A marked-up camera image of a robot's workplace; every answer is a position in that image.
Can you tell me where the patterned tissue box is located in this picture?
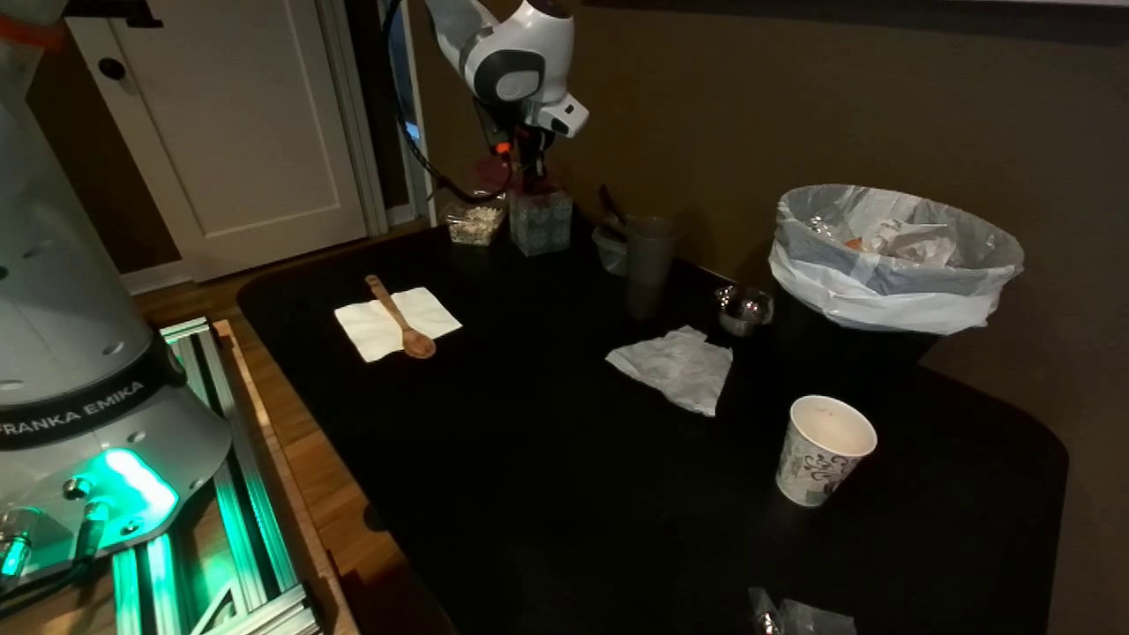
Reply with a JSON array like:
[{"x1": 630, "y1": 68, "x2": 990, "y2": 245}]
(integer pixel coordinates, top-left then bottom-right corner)
[{"x1": 508, "y1": 186, "x2": 574, "y2": 258}]

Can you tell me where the crumpled white tissue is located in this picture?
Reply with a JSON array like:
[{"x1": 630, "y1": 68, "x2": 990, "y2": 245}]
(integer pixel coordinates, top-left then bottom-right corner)
[{"x1": 605, "y1": 325, "x2": 735, "y2": 418}]

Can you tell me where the clear container of snacks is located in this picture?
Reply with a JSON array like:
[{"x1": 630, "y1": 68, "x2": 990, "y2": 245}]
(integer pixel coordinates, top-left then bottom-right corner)
[{"x1": 440, "y1": 196, "x2": 507, "y2": 247}]

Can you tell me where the clear plastic bowl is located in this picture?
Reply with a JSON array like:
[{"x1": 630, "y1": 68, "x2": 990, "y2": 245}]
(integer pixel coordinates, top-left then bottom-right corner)
[{"x1": 592, "y1": 224, "x2": 630, "y2": 277}]

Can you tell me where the grey plastic cup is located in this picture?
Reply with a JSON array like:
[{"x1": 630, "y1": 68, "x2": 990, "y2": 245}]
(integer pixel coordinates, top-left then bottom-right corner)
[{"x1": 624, "y1": 215, "x2": 679, "y2": 321}]

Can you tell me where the wooden spoon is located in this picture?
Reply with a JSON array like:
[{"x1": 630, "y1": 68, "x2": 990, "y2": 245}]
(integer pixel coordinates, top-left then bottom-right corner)
[{"x1": 365, "y1": 274, "x2": 437, "y2": 361}]

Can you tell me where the white paper napkin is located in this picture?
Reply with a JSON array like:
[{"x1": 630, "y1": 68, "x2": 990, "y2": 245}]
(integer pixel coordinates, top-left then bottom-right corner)
[{"x1": 333, "y1": 287, "x2": 464, "y2": 364}]

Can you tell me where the small metal cup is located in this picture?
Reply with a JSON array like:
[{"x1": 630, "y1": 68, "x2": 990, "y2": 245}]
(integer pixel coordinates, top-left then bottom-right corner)
[{"x1": 715, "y1": 283, "x2": 776, "y2": 339}]

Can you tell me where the white door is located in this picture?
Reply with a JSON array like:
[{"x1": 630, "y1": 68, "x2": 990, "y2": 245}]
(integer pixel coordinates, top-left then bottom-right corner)
[{"x1": 65, "y1": 0, "x2": 369, "y2": 284}]

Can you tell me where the trash bin with white bag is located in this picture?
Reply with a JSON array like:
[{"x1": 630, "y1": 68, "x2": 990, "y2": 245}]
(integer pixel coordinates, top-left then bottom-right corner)
[{"x1": 768, "y1": 183, "x2": 1027, "y2": 400}]

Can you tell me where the patterned paper cup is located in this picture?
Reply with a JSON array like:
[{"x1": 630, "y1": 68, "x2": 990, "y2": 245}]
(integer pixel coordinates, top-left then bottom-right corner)
[{"x1": 775, "y1": 394, "x2": 879, "y2": 509}]

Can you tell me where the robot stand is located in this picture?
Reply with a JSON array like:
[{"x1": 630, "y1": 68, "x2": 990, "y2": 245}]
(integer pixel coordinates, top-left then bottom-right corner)
[{"x1": 0, "y1": 317, "x2": 324, "y2": 635}]

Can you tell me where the clear plastic wrapper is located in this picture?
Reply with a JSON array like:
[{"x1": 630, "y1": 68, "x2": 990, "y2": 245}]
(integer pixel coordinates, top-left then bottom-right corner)
[{"x1": 747, "y1": 586, "x2": 858, "y2": 635}]

